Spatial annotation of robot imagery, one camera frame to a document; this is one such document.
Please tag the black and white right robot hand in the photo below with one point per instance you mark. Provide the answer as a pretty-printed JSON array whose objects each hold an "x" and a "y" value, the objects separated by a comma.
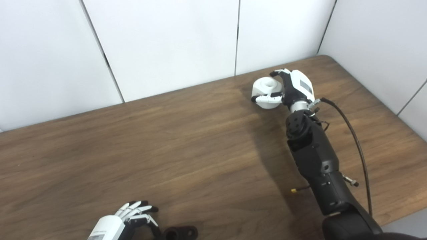
[{"x": 298, "y": 86}]

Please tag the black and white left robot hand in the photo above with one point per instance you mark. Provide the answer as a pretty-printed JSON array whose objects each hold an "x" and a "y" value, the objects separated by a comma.
[{"x": 106, "y": 228}]

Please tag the round white plastic piece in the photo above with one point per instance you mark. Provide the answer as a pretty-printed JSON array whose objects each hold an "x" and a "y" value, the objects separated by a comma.
[{"x": 263, "y": 88}]

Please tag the black flanged metal part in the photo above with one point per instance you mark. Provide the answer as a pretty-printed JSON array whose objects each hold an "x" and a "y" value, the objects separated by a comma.
[{"x": 181, "y": 232}]

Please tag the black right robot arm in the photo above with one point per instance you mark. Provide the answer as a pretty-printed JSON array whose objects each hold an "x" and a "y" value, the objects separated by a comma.
[{"x": 317, "y": 160}]

